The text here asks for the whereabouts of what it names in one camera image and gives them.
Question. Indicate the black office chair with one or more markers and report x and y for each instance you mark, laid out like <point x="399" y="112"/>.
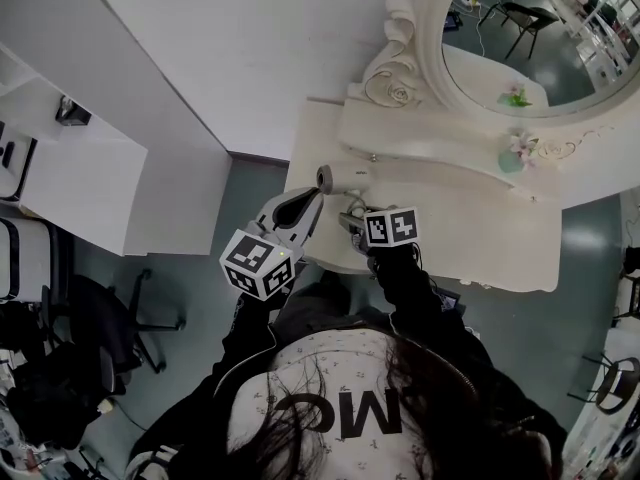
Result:
<point x="95" y="318"/>

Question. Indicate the small blue screen device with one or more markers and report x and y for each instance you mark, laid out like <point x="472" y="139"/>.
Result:
<point x="450" y="302"/>

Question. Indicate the green vase with flowers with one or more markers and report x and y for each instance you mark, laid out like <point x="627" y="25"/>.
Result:
<point x="510" y="163"/>

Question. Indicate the white padded chair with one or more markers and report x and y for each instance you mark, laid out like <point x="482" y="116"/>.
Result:
<point x="30" y="258"/>

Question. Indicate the oval vanity mirror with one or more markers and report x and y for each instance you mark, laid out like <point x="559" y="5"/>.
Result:
<point x="550" y="43"/>

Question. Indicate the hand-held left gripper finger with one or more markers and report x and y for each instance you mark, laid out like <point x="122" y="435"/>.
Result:
<point x="286" y="197"/>
<point x="311" y="220"/>

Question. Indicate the white cubby shelf unit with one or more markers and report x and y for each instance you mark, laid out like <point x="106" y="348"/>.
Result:
<point x="150" y="118"/>

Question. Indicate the small black box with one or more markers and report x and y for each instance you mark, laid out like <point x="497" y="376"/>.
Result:
<point x="72" y="114"/>

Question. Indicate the person's left forearm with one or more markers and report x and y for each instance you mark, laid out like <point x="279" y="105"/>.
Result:
<point x="250" y="333"/>

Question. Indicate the white ornate dressing table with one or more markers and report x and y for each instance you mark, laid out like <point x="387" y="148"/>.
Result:
<point x="475" y="233"/>

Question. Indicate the person's right forearm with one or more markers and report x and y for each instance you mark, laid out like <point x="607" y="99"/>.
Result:
<point x="405" y="278"/>

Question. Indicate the white appliance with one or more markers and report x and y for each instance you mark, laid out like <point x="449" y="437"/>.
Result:
<point x="15" y="168"/>

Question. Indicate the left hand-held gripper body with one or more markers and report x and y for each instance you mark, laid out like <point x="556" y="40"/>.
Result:
<point x="257" y="268"/>

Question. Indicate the person's torso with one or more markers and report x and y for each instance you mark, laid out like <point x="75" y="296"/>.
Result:
<point x="320" y="378"/>

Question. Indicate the white hair dryer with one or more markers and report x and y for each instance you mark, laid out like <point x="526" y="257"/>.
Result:
<point x="350" y="175"/>

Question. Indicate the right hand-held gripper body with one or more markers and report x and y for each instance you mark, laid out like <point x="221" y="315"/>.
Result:
<point x="392" y="228"/>

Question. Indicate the round black metal stool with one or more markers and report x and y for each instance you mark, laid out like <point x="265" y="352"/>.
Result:
<point x="617" y="383"/>

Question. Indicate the person's legs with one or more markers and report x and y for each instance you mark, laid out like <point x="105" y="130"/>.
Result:
<point x="320" y="303"/>

